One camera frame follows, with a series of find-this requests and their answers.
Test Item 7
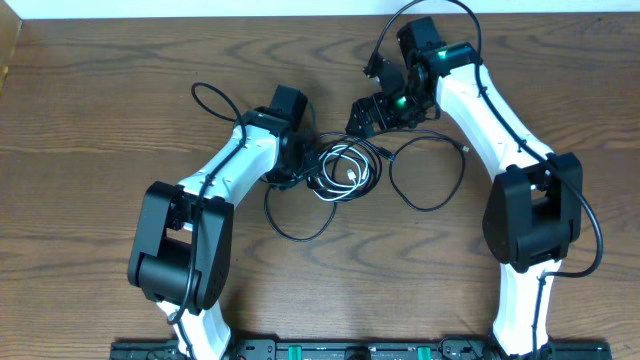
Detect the black usb cable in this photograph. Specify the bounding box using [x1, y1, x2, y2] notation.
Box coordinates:
[263, 128, 471, 243]

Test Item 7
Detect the white usb cable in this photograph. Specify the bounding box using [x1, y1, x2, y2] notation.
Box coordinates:
[312, 143, 372, 203]

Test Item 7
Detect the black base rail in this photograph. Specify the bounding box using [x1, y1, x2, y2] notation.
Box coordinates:
[108, 336, 613, 360]

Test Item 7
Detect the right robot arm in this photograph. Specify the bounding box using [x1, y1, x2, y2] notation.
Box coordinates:
[346, 17, 584, 359]

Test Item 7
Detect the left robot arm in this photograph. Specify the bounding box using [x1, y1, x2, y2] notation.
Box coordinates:
[127, 85, 318, 359]

